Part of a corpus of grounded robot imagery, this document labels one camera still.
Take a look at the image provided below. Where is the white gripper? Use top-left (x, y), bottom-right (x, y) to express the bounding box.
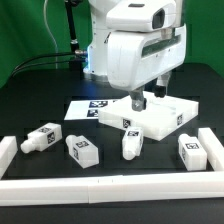
top-left (107, 26), bottom-right (186, 112)

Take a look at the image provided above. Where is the white square tabletop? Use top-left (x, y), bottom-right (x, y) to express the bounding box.
top-left (98, 91), bottom-right (199, 141)

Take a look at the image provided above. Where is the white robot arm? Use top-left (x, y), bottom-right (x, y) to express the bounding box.
top-left (84, 0), bottom-right (186, 111)

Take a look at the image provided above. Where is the white tag sheet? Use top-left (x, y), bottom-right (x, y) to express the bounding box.
top-left (64, 99), bottom-right (115, 120)

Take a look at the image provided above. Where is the white U-shaped fence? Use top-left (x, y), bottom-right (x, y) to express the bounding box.
top-left (0, 127), bottom-right (224, 207)

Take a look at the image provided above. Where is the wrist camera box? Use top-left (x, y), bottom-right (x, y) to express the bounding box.
top-left (106, 0), bottom-right (176, 32)

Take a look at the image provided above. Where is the black camera pole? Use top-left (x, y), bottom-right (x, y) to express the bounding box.
top-left (64, 0), bottom-right (82, 72)

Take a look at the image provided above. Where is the black cable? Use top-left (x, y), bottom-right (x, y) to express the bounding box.
top-left (9, 51), bottom-right (88, 79)

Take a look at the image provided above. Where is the white cable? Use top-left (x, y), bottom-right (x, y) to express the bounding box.
top-left (43, 0), bottom-right (60, 70)

